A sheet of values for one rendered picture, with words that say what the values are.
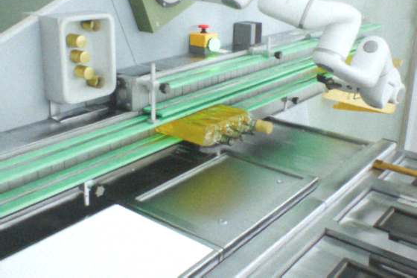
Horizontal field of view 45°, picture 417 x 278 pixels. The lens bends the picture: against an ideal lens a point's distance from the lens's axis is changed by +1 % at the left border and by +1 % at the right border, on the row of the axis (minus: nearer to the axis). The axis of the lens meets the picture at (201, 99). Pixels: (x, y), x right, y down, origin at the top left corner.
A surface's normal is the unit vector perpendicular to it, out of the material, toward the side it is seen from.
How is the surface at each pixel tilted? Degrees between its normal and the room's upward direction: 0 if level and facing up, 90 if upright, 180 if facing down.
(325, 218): 90
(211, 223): 90
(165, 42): 0
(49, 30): 90
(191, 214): 90
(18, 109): 0
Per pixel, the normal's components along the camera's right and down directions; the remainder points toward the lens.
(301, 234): 0.02, -0.96
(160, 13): 0.75, 0.22
